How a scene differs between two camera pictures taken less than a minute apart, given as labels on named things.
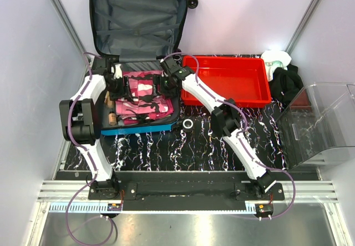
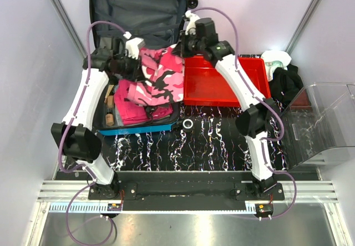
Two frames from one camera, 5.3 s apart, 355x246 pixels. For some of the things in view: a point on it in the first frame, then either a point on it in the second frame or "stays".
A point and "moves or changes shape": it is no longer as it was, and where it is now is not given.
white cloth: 274,59 stays
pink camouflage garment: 145,96 moves or changes shape
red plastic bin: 243,79 stays
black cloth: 285,84 stays
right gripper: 157,80 -> 181,50
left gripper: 125,92 -> 135,75
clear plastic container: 321,117 stays
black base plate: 186,196 stays
